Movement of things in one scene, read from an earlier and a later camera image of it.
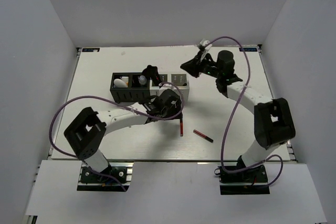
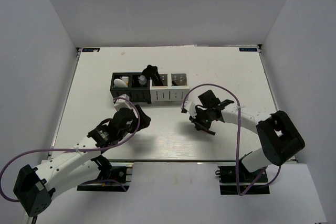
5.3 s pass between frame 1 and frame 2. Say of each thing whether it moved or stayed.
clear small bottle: stayed
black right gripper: moved
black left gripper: moved
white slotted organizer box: stayed
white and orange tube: stayed
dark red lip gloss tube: moved
